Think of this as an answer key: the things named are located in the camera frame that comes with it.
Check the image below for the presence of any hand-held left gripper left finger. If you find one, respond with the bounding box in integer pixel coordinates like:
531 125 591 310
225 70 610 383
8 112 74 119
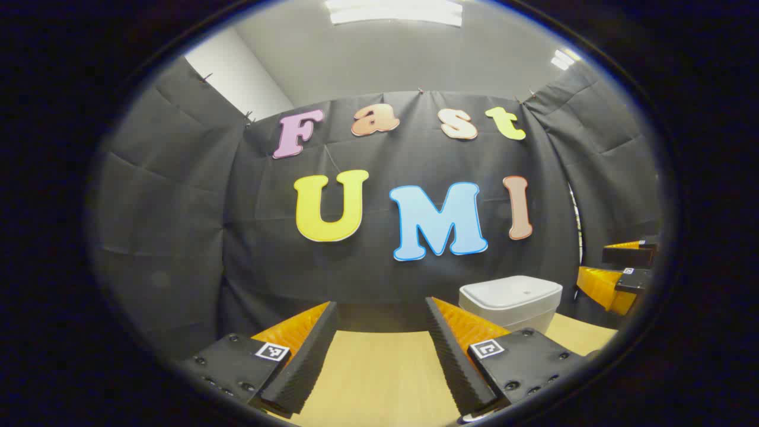
178 301 339 419

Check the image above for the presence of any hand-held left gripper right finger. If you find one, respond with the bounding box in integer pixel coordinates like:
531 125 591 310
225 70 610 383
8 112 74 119
425 297 594 417

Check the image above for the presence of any white desktop garbage bin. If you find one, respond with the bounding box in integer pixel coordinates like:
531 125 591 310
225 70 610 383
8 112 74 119
458 275 563 334

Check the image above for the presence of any wooden desktop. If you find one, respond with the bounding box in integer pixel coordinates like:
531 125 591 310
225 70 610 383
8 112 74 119
291 313 618 427

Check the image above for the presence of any small ceiling light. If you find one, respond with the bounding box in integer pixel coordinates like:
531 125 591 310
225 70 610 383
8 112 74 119
550 49 582 72

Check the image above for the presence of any long ceiling light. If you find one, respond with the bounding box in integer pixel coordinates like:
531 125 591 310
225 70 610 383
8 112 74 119
325 0 463 27

